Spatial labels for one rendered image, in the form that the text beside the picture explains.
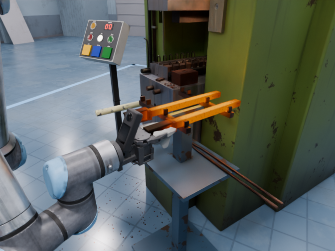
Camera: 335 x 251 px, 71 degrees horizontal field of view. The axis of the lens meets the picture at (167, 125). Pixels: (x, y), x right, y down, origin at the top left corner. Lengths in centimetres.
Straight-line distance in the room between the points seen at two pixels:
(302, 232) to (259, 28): 130
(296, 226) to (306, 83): 94
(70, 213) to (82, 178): 10
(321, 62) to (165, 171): 94
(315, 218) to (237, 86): 119
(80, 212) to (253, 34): 91
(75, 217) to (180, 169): 49
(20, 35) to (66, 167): 1040
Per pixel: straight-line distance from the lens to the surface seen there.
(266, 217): 186
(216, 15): 119
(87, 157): 59
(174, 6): 131
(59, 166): 58
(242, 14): 111
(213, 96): 102
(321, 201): 215
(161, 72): 139
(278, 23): 122
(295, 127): 155
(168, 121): 75
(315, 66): 144
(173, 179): 94
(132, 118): 63
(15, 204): 60
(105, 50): 172
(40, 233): 63
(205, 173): 98
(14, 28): 1091
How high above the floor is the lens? 130
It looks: 27 degrees down
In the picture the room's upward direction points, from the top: straight up
